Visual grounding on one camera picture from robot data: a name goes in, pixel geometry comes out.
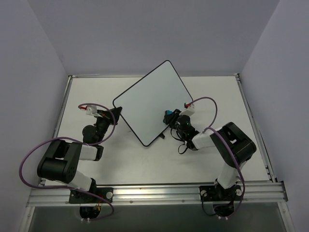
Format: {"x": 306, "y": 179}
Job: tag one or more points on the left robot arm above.
{"x": 60, "y": 161}

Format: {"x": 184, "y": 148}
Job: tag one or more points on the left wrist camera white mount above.
{"x": 91, "y": 110}

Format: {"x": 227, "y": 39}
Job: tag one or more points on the aluminium front frame rail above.
{"x": 254, "y": 192}

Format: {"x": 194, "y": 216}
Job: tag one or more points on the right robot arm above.
{"x": 234, "y": 146}

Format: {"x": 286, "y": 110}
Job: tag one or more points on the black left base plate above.
{"x": 99, "y": 195}

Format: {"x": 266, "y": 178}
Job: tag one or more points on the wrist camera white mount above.
{"x": 189, "y": 110}
{"x": 91, "y": 110}

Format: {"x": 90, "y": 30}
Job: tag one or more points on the white whiteboard black frame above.
{"x": 145, "y": 102}

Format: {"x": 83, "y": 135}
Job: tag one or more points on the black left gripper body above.
{"x": 108, "y": 117}

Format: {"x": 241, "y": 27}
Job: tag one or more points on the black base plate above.
{"x": 99, "y": 195}
{"x": 216, "y": 193}

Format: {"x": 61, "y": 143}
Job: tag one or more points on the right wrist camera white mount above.
{"x": 189, "y": 110}

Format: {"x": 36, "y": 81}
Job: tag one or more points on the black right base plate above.
{"x": 216, "y": 193}

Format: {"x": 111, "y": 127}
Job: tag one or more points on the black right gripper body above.
{"x": 172, "y": 119}

